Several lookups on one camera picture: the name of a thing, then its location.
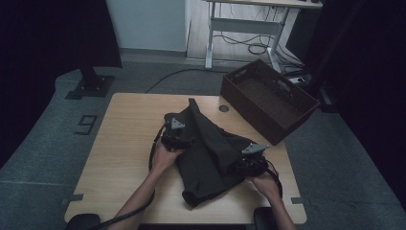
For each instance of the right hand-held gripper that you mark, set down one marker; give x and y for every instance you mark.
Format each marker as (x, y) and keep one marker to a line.
(252, 166)

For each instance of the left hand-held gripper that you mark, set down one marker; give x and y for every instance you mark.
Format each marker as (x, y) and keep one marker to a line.
(174, 139)

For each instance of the dark cloth garment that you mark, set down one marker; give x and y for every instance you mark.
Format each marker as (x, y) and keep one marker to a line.
(207, 159)

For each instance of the brown woven basket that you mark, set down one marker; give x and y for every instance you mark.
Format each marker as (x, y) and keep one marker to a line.
(255, 118)

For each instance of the person's left hand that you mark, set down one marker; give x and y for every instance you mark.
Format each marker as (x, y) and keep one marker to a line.
(164, 159)

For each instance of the person's right hand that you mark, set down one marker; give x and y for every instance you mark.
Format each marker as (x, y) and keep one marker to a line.
(266, 188)

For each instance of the round black table grommet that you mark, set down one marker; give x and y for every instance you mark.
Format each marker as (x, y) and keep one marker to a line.
(223, 108)

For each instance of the black metal stand base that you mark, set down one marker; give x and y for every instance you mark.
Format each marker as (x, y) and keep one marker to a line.
(325, 99)
(92, 85)

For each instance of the white power strip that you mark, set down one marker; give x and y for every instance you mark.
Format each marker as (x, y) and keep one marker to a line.
(298, 80)

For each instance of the black computer tower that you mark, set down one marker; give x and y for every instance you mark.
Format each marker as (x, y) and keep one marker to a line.
(301, 35)

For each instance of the black curtain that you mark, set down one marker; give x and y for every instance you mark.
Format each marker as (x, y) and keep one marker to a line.
(48, 48)
(367, 80)

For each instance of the white desk frame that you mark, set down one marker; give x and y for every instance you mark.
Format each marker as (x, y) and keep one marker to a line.
(245, 26)

